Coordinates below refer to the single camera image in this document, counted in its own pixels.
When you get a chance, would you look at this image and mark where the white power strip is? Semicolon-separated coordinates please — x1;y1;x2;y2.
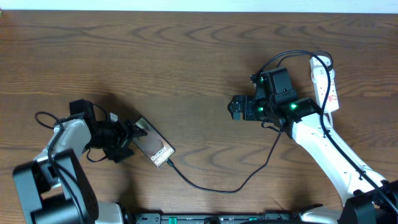
311;67;339;113

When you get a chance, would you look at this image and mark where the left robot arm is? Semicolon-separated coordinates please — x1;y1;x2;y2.
12;99;147;223

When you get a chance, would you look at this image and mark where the black USB charging cable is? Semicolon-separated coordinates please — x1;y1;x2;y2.
165;51;335;194

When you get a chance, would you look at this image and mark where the white charger plug adapter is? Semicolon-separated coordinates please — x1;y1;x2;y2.
310;55;332;70

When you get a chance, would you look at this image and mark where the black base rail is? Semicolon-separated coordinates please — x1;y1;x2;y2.
123;212;307;224

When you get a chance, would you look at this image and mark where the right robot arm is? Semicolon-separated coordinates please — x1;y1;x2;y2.
228;67;397;223

